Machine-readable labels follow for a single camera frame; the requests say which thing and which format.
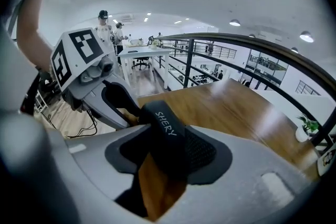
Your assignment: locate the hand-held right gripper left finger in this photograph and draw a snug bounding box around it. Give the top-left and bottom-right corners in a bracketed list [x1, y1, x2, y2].
[65, 124, 152, 219]

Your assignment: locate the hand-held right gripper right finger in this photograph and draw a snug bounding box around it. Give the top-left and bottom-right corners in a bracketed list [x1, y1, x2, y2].
[156, 125, 316, 224]

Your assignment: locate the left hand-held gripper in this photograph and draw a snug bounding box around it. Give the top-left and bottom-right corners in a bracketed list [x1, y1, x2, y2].
[50, 27, 142, 131]

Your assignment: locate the black cloth item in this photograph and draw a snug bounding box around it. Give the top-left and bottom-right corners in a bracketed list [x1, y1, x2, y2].
[138, 100, 190, 183]

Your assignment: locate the person's left forearm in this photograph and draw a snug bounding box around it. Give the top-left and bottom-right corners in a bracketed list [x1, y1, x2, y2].
[16, 0, 56, 74]

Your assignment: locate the black office chair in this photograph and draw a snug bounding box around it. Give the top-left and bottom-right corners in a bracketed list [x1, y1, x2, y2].
[131, 56, 152, 71]

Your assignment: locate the white table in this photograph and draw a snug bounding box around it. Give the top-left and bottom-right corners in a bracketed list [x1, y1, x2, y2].
[117, 45, 173, 90]

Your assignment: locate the white printed vase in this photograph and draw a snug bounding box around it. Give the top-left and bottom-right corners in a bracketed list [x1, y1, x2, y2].
[317, 138, 336, 177]

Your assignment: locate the black floor cable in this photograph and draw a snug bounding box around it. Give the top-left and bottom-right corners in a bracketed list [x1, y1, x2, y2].
[46, 109, 98, 139]

